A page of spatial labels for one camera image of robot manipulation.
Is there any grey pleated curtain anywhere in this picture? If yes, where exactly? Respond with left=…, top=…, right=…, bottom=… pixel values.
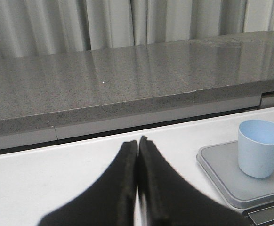
left=0, top=0, right=274, bottom=59

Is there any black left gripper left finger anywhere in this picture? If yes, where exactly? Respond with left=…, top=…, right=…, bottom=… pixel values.
left=39, top=140, right=137, bottom=226

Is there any light blue plastic cup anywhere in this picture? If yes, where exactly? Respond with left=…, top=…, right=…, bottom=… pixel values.
left=238, top=120, right=274, bottom=178

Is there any grey stone counter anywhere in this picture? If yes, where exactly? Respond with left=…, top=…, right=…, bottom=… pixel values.
left=0, top=27, right=274, bottom=153

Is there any silver digital kitchen scale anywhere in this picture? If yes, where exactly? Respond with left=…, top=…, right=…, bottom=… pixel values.
left=196, top=141, right=274, bottom=226

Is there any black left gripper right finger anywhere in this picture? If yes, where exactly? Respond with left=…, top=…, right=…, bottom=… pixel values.
left=138, top=136, right=248, bottom=226

